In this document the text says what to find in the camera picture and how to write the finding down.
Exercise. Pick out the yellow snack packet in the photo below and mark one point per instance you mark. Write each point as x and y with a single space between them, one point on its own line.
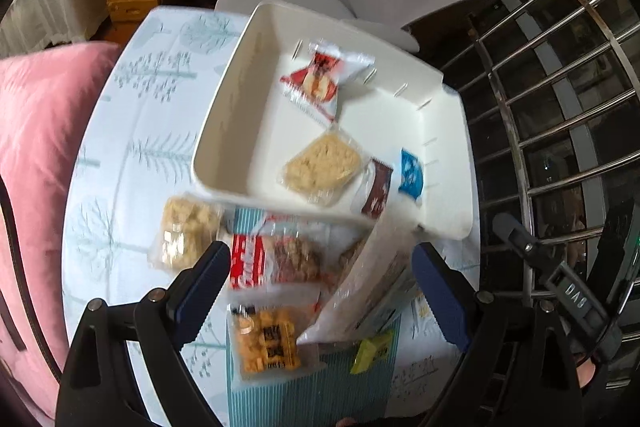
372 352

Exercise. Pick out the beige puffed snack packet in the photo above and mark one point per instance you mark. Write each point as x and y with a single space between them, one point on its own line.
185 227

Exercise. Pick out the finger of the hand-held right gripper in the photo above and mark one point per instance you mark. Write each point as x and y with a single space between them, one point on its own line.
520 239

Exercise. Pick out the blue snack packet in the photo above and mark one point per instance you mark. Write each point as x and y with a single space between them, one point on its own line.
411 174

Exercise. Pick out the large clear plastic bag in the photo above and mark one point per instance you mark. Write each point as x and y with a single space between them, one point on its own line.
360 287

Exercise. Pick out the red and white snack packet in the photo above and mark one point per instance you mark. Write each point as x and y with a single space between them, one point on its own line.
320 77

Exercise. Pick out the beige rice crisp packet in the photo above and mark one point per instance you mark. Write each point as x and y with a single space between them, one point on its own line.
320 164

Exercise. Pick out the pink cushion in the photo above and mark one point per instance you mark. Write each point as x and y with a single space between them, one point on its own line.
40 132

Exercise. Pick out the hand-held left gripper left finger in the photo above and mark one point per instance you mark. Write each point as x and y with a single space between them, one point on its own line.
205 297

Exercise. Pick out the white plastic bin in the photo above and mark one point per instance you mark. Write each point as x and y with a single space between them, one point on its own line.
240 107

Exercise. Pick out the metal railing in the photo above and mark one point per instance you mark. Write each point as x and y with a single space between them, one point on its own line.
500 104

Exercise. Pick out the brown snack packet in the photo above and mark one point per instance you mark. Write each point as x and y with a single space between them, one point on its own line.
377 197

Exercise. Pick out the orange snack packet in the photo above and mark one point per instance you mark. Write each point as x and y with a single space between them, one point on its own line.
270 342

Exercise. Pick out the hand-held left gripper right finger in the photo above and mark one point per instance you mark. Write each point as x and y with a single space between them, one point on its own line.
442 302

